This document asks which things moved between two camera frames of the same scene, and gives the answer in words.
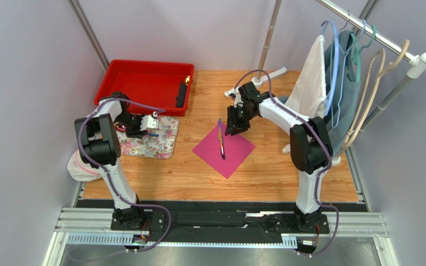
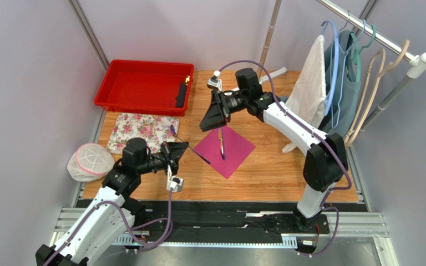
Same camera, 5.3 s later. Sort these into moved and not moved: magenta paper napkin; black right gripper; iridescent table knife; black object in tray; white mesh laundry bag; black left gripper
Moved: black left gripper; black right gripper
Not moved: magenta paper napkin; iridescent table knife; white mesh laundry bag; black object in tray
